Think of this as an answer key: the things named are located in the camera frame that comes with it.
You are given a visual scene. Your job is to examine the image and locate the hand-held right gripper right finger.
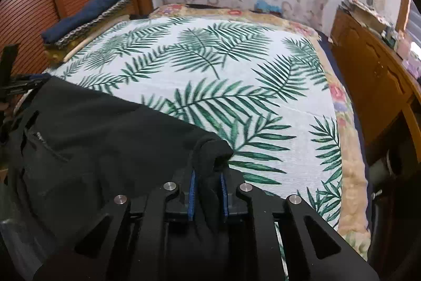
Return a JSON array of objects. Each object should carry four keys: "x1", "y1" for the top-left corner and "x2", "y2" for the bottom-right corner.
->
[{"x1": 219, "y1": 169, "x2": 379, "y2": 281}]

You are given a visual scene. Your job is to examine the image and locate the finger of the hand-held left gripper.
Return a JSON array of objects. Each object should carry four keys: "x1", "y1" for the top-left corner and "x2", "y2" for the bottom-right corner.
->
[{"x1": 10, "y1": 75, "x2": 51, "y2": 95}]

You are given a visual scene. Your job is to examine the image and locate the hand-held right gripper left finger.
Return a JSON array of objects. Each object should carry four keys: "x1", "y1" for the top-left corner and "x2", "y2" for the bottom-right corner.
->
[{"x1": 33, "y1": 169, "x2": 198, "y2": 281}]

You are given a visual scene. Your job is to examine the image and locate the black zip pocket pants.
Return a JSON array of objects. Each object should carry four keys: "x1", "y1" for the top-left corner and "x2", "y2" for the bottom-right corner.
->
[{"x1": 0, "y1": 75, "x2": 235, "y2": 281}]

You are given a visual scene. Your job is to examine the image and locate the stack of folded clothes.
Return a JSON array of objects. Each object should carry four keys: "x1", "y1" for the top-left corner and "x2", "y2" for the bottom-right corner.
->
[{"x1": 43, "y1": 0, "x2": 133, "y2": 66}]

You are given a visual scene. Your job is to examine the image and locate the navy blue folded cloth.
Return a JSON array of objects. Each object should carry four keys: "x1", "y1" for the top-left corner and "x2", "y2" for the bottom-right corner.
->
[{"x1": 41, "y1": 0, "x2": 127, "y2": 45}]

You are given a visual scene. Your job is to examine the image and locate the palm leaf bed sheet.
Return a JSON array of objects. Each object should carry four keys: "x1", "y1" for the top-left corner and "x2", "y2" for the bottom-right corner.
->
[{"x1": 43, "y1": 16, "x2": 344, "y2": 232}]

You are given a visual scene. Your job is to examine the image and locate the floral blanket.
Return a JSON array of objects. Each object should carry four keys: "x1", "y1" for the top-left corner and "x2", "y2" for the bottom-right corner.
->
[{"x1": 148, "y1": 3, "x2": 370, "y2": 262}]

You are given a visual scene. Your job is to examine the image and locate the wooden cabinet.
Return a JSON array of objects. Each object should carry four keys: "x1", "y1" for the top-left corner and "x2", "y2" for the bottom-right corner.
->
[{"x1": 329, "y1": 9, "x2": 421, "y2": 170}]

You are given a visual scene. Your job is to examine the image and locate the blue plastic bag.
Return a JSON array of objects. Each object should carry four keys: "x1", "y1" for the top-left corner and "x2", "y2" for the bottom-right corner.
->
[{"x1": 255, "y1": 0, "x2": 283, "y2": 13}]

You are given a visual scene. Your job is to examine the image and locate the pink bottle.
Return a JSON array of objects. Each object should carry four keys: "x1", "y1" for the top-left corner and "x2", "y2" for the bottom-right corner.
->
[{"x1": 398, "y1": 37, "x2": 418, "y2": 58}]

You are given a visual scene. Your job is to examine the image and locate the grey window blind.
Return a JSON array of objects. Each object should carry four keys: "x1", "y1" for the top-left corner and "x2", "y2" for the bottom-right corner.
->
[{"x1": 408, "y1": 0, "x2": 421, "y2": 48}]

